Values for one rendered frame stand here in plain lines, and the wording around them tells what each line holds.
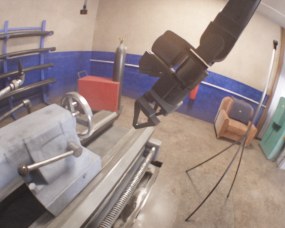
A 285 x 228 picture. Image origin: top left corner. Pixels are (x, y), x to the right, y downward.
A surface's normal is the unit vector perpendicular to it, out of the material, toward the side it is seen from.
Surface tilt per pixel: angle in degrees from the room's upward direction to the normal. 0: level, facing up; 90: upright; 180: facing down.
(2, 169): 86
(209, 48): 90
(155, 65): 90
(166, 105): 30
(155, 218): 0
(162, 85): 90
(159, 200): 0
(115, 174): 36
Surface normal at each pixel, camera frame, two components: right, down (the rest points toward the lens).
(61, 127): 0.92, 0.18
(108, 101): -0.06, 0.44
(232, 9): -0.52, 0.16
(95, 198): 0.65, -0.54
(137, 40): -0.40, 0.36
